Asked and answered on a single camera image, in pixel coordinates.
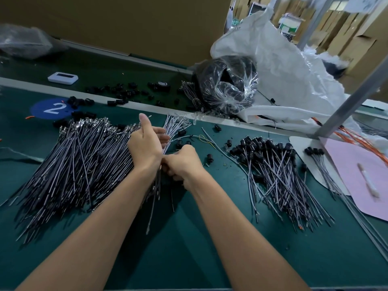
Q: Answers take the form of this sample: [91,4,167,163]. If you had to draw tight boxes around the person's right hand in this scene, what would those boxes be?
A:
[160,144,208,193]

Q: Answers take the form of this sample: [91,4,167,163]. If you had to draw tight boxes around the person's left hand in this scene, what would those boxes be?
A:
[127,113,172,178]

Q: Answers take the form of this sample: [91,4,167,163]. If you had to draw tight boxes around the black plastic caps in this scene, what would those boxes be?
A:
[51,82,192,128]

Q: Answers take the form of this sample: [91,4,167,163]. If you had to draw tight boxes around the pile of grey wires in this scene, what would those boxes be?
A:
[0,114,192,246]

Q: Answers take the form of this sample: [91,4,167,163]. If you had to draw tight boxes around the pile of wires with black caps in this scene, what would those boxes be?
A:
[229,136,336,232]

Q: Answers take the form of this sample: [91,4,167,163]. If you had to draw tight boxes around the small bundle of capped wires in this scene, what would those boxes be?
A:
[304,146,388,262]

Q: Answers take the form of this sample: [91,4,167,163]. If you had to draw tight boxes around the person's right forearm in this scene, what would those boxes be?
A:
[187,174,311,291]

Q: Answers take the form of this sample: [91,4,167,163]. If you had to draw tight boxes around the person's left forearm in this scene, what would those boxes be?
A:
[17,167,161,291]

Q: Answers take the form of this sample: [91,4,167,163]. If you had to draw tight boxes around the clear bag with black contents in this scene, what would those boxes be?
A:
[194,55,258,116]

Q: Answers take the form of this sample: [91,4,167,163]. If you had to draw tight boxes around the blue round number sticker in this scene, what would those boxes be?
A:
[30,97,75,120]

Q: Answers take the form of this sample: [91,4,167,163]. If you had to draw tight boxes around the small white timer device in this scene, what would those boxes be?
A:
[48,72,79,85]

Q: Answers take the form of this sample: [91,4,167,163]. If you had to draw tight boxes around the brown cardboard panel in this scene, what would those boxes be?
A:
[0,0,231,67]

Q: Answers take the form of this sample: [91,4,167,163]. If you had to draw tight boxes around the clear plastic strip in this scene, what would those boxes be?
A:
[0,147,44,164]

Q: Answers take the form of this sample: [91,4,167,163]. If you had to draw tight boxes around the large white plastic sack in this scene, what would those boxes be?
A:
[210,9,388,136]

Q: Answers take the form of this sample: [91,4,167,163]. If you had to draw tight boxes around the crumpled clear plastic bag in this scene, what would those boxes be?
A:
[0,24,58,60]

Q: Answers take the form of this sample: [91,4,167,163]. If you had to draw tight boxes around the pink paper sheet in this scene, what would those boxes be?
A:
[320,137,388,222]

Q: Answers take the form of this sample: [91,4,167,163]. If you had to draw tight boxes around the white pen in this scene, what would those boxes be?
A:
[358,163,381,199]

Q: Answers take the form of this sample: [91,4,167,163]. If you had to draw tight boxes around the stack of cardboard boxes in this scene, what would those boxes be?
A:
[327,0,388,95]

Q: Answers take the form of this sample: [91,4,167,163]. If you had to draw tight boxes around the bundle of orange wires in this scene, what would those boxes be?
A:
[312,117,388,164]

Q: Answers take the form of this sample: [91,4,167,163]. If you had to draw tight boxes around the grey metal frame post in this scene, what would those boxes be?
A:
[314,57,388,139]
[297,0,333,49]

